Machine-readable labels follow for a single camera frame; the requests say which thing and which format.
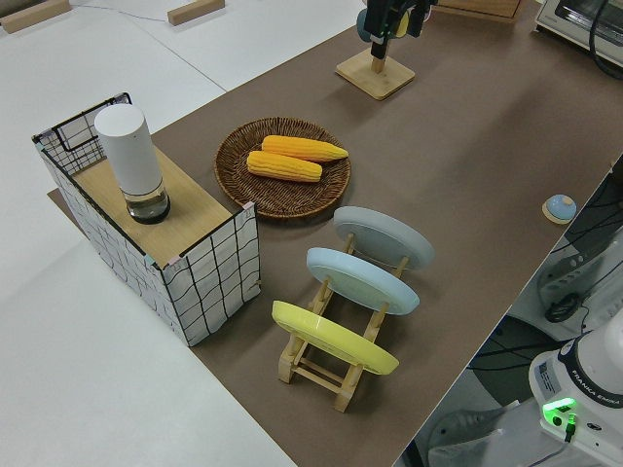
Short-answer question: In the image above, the white cylinder bottle clear base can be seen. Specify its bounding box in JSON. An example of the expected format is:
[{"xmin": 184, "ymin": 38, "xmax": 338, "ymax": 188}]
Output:
[{"xmin": 93, "ymin": 105, "xmax": 172, "ymax": 226}]

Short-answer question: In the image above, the round wicker basket tray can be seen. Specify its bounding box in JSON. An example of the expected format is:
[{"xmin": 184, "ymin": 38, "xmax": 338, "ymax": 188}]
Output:
[{"xmin": 214, "ymin": 116, "xmax": 352, "ymax": 223}]

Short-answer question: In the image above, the black coiled cable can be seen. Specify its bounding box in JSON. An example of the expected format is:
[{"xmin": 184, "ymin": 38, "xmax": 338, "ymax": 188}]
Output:
[{"xmin": 544, "ymin": 295, "xmax": 579, "ymax": 323}]

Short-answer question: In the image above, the yellow corn cob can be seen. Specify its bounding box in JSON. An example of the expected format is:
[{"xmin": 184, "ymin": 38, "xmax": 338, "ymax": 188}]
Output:
[
  {"xmin": 246, "ymin": 150, "xmax": 324, "ymax": 184},
  {"xmin": 261, "ymin": 135, "xmax": 350, "ymax": 163}
]

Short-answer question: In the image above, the wooden block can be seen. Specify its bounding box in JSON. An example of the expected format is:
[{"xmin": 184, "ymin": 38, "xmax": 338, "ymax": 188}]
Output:
[
  {"xmin": 166, "ymin": 0, "xmax": 226, "ymax": 26},
  {"xmin": 0, "ymin": 8, "xmax": 39, "ymax": 35}
]

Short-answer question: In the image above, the thin cable on white table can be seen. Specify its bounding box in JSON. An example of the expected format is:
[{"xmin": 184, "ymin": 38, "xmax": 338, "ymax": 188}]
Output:
[{"xmin": 71, "ymin": 0, "xmax": 169, "ymax": 23}]

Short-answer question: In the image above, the light wooden board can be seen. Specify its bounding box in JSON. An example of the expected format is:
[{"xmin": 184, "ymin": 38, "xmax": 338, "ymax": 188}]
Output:
[{"xmin": 71, "ymin": 145, "xmax": 234, "ymax": 260}]

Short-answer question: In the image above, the yellow plate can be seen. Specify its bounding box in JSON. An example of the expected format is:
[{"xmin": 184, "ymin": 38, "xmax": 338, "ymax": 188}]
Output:
[{"xmin": 271, "ymin": 300, "xmax": 401, "ymax": 377}]

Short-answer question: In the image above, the wooden drawer cabinet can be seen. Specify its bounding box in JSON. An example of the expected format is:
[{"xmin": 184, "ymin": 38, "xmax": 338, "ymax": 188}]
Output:
[{"xmin": 434, "ymin": 0, "xmax": 526, "ymax": 24}]

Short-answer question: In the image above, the grey power strip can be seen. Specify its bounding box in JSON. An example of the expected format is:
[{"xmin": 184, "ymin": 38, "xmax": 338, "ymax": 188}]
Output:
[{"xmin": 538, "ymin": 252, "xmax": 588, "ymax": 305}]

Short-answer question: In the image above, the dark teal mug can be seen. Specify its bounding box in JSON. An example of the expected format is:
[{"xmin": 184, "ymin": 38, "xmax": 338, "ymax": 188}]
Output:
[{"xmin": 355, "ymin": 9, "xmax": 374, "ymax": 43}]

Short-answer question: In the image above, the wooden mug tree stand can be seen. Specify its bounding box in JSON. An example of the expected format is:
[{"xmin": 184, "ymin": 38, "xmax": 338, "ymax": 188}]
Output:
[{"xmin": 334, "ymin": 47, "xmax": 418, "ymax": 102}]

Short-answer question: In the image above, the blue dome bell wooden base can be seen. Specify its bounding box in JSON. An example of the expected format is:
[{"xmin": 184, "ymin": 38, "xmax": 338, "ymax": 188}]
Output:
[{"xmin": 541, "ymin": 194, "xmax": 578, "ymax": 226}]

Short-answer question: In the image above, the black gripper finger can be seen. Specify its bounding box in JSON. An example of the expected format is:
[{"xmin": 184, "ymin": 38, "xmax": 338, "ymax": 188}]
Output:
[
  {"xmin": 365, "ymin": 0, "xmax": 391, "ymax": 60},
  {"xmin": 407, "ymin": 0, "xmax": 436, "ymax": 39}
]

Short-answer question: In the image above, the white toaster oven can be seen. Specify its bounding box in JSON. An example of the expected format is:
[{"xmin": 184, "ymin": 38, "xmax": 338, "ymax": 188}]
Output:
[{"xmin": 532, "ymin": 0, "xmax": 623, "ymax": 60}]

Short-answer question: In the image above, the wooden dish rack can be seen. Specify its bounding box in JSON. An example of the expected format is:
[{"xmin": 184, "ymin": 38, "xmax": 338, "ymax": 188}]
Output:
[{"xmin": 277, "ymin": 232, "xmax": 411, "ymax": 414}]

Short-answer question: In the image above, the grey plate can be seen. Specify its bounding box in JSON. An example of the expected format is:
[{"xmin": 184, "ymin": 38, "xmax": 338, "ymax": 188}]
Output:
[{"xmin": 332, "ymin": 205, "xmax": 435, "ymax": 272}]

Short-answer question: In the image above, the dark mug with yellow interior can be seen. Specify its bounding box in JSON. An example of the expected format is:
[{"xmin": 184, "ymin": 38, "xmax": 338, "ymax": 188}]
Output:
[{"xmin": 391, "ymin": 9, "xmax": 412, "ymax": 39}]

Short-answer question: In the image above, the brown table mat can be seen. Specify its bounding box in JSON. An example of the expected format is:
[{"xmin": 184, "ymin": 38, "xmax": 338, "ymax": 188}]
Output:
[{"xmin": 47, "ymin": 0, "xmax": 623, "ymax": 467}]

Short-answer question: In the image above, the light blue plate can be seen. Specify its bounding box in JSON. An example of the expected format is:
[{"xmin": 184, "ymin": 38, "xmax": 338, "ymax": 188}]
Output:
[{"xmin": 305, "ymin": 246, "xmax": 421, "ymax": 317}]

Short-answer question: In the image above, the white wire grid storage box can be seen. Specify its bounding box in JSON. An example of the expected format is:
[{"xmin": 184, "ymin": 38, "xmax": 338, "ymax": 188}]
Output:
[{"xmin": 31, "ymin": 91, "xmax": 263, "ymax": 348}]

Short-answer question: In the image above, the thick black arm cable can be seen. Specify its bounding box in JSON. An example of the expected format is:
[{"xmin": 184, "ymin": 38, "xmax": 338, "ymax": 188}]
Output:
[{"xmin": 589, "ymin": 0, "xmax": 623, "ymax": 83}]

